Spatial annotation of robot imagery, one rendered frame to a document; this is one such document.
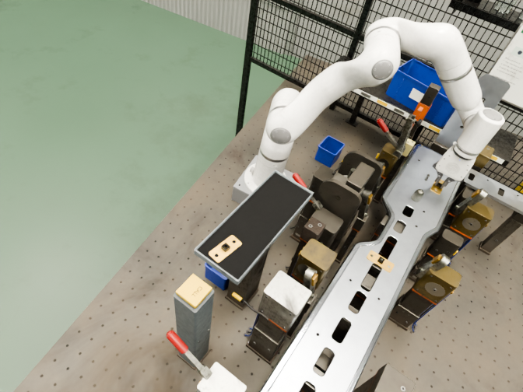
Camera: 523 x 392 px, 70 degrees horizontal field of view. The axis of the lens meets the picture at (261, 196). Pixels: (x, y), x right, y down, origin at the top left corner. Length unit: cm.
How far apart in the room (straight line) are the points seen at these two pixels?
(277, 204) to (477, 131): 70
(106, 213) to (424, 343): 189
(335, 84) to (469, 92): 39
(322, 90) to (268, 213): 44
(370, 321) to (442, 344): 50
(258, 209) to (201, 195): 65
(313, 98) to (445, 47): 39
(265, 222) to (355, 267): 34
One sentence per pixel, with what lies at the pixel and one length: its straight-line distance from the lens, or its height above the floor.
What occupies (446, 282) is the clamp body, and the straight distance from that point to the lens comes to 126.
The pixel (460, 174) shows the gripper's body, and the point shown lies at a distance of 150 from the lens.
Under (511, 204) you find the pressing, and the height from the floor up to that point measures 100.
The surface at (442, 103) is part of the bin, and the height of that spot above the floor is 113.
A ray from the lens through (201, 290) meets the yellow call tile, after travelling 90.
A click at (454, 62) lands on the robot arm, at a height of 150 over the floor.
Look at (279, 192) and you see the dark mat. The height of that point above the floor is 116.
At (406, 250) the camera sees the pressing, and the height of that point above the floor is 100.
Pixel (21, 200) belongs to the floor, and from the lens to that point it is 273.
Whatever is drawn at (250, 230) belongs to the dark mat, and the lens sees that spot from 99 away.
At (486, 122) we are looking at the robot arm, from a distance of 137.
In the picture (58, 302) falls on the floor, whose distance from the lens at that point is 227.
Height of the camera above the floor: 197
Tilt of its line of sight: 49 degrees down
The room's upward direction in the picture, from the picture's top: 12 degrees clockwise
